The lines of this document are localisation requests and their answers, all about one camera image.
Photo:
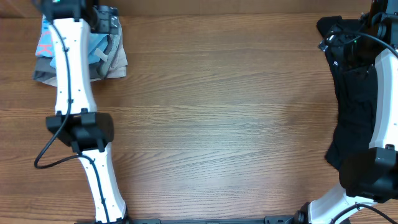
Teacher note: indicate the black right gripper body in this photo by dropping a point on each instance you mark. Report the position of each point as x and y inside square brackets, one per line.
[351, 48]

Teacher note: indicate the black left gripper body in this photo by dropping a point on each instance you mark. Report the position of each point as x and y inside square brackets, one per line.
[101, 25]

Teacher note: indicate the light blue printed t-shirt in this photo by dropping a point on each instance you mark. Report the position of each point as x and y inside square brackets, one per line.
[45, 45]

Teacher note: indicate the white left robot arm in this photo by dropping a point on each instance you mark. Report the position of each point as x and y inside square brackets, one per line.
[79, 130]

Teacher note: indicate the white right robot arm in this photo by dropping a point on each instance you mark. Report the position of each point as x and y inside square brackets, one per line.
[370, 176]

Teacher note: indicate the black garment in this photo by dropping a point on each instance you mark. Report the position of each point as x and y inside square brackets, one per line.
[356, 94]

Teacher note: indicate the beige folded garment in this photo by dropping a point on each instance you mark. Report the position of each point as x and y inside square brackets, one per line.
[112, 64]

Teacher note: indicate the grey folded garment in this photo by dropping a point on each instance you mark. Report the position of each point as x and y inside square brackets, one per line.
[106, 57]

